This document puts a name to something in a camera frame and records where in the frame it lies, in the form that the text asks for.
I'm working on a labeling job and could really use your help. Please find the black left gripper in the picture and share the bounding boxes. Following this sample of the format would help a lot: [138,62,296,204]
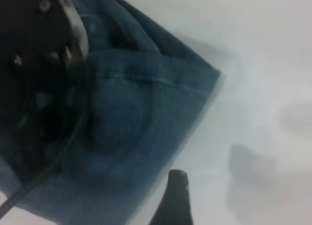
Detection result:
[0,0,95,189]

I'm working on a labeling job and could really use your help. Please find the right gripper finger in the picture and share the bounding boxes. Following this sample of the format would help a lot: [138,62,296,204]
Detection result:
[148,169,194,225]

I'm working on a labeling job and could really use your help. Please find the blue denim printed jeans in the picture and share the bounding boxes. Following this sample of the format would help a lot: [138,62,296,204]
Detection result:
[0,0,222,225]

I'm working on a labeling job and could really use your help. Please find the thin black cable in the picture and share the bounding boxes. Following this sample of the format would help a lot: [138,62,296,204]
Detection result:
[0,100,88,211]

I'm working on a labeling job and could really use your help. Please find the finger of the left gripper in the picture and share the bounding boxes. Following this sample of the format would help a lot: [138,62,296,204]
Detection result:
[109,26,140,51]

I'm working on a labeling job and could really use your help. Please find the silver metal camera bracket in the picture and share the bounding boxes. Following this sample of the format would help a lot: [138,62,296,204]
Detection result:
[54,0,90,67]

